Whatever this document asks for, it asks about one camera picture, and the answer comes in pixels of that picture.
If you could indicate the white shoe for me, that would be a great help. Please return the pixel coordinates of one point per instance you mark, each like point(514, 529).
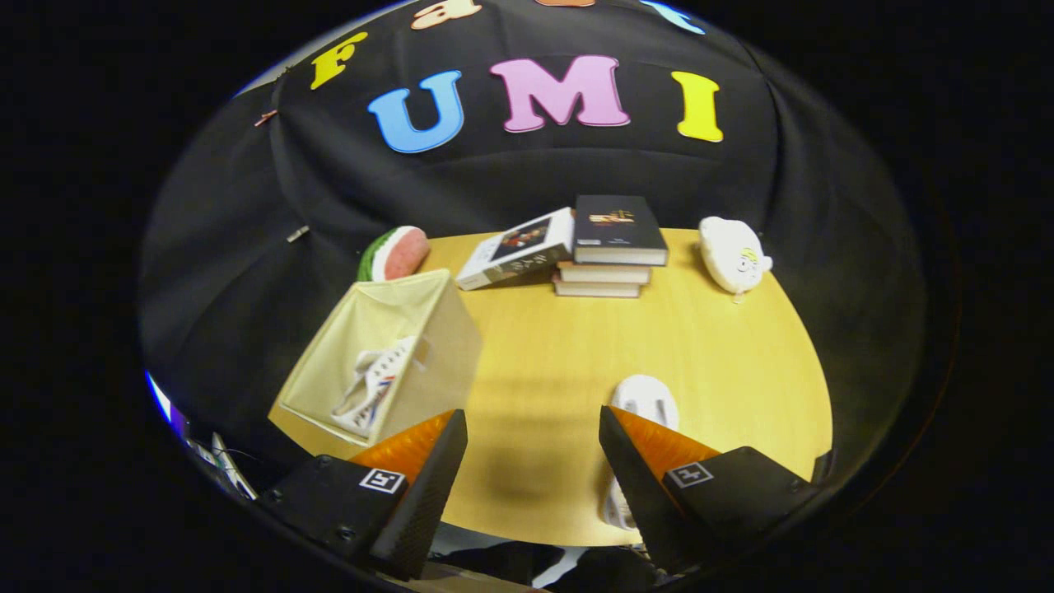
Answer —
point(370, 391)
point(650, 399)

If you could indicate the black cover book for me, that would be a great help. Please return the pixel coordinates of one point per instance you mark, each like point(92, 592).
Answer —
point(613, 226)

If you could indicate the monitor screen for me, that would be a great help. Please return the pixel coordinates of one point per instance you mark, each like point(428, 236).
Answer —
point(165, 403)

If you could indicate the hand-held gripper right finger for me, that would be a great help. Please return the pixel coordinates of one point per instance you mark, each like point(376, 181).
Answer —
point(638, 494)

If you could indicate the watermelon slice plush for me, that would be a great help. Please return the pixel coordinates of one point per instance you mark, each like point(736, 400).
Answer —
point(403, 254)

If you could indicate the white cover book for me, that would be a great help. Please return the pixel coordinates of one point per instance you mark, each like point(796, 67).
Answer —
point(515, 247)

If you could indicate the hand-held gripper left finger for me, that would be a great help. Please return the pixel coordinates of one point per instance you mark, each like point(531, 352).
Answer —
point(420, 511)

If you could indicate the beige fabric storage box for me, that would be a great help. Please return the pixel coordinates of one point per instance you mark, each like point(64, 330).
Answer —
point(445, 329)

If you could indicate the silver clip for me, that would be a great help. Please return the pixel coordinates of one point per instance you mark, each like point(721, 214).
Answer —
point(298, 234)

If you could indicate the pink clip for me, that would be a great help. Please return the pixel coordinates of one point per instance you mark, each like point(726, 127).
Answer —
point(265, 118)

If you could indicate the stacked book with pale pages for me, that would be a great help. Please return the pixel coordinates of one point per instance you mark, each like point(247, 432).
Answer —
point(597, 288)
point(605, 273)

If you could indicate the white plush toy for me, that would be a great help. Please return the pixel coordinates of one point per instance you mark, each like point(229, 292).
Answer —
point(729, 251)

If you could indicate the white grey device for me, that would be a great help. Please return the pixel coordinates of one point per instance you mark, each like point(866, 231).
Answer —
point(224, 463)

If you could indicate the black backdrop cloth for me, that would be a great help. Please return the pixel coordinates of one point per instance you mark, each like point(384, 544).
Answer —
point(247, 247)

